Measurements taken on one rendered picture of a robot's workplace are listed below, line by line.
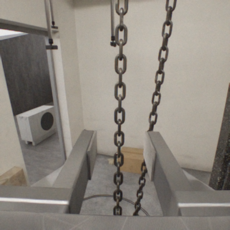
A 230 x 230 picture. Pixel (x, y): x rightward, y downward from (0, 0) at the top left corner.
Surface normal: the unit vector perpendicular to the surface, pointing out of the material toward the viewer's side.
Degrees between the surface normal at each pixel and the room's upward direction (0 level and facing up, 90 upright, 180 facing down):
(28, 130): 90
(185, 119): 90
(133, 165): 90
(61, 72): 90
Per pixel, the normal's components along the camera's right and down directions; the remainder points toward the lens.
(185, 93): -0.33, 0.31
